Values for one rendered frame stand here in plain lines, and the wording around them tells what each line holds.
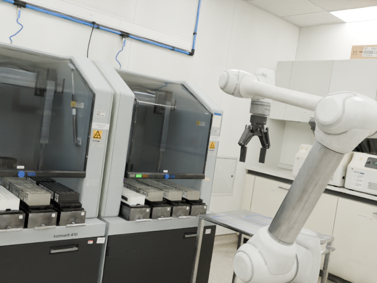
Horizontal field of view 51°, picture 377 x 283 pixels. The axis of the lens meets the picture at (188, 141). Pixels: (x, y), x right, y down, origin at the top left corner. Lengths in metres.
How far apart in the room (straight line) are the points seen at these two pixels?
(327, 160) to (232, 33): 3.20
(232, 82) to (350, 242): 2.69
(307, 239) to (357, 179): 2.41
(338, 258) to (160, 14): 2.81
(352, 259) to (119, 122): 2.65
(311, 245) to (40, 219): 1.22
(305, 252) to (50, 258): 1.20
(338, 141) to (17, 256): 1.48
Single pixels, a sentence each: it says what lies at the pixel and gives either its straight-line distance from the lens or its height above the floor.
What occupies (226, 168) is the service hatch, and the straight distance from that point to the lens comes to 4.44.
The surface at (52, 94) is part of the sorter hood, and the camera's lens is 2.01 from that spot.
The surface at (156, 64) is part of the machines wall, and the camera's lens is 3.69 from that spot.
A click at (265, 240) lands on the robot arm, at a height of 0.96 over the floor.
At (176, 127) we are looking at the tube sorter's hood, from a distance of 2.42.
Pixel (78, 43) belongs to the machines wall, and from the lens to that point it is 3.31.
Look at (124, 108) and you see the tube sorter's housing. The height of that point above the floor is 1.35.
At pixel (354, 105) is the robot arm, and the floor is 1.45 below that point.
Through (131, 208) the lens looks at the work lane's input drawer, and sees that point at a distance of 2.24.
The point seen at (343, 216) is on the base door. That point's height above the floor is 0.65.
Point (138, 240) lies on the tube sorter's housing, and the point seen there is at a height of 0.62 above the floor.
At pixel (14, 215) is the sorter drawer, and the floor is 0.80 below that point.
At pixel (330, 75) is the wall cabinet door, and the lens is 4.54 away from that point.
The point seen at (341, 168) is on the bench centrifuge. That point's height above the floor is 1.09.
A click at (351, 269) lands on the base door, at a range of 4.07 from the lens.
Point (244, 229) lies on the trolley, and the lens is 2.09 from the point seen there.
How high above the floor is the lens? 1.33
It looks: 3 degrees down
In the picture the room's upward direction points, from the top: 8 degrees clockwise
